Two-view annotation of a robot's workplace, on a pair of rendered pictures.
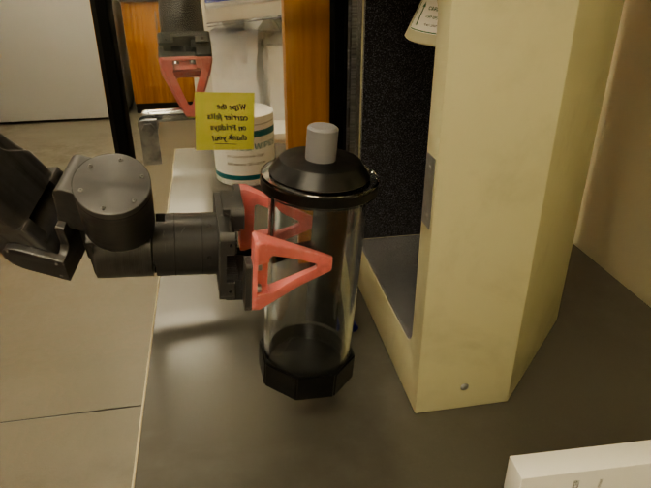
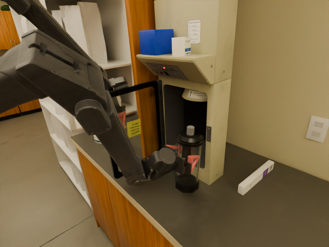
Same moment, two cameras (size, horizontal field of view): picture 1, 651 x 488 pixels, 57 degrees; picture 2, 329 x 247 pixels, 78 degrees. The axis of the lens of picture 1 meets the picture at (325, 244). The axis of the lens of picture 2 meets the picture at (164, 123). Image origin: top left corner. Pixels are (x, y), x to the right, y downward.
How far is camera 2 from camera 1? 0.46 m
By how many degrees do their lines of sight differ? 27
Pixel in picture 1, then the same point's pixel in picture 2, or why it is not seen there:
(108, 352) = (37, 220)
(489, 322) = (220, 158)
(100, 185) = (165, 157)
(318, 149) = (192, 132)
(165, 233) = not seen: hidden behind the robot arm
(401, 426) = (209, 189)
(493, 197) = (220, 131)
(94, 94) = not seen: outside the picture
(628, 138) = not seen: hidden behind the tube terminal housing
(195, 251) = (174, 165)
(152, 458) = (165, 224)
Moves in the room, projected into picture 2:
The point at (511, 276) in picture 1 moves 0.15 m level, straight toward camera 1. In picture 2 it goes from (223, 146) to (240, 166)
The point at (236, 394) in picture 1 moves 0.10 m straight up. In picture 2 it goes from (168, 199) to (167, 181)
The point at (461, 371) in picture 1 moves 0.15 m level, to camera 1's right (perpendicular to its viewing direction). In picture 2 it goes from (216, 171) to (238, 160)
